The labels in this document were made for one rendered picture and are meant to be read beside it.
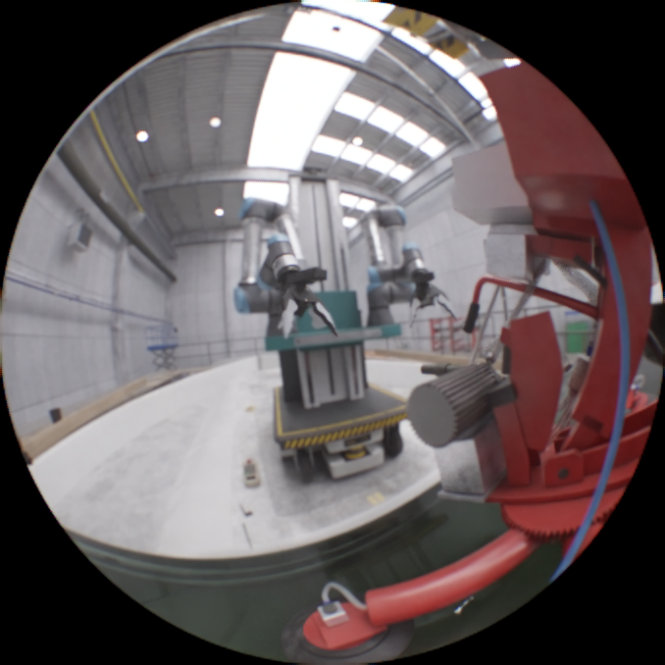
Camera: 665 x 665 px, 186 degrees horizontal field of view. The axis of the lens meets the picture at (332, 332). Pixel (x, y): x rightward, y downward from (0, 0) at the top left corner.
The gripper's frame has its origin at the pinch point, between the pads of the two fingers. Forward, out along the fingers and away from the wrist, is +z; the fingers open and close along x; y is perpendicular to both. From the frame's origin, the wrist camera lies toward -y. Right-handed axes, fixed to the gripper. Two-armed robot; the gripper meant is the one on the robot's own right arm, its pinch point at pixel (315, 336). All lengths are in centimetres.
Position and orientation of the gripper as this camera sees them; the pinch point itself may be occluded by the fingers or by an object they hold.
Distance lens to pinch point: 48.4
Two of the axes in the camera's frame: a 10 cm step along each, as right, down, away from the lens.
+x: -6.8, 0.1, -7.3
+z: 3.6, 8.8, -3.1
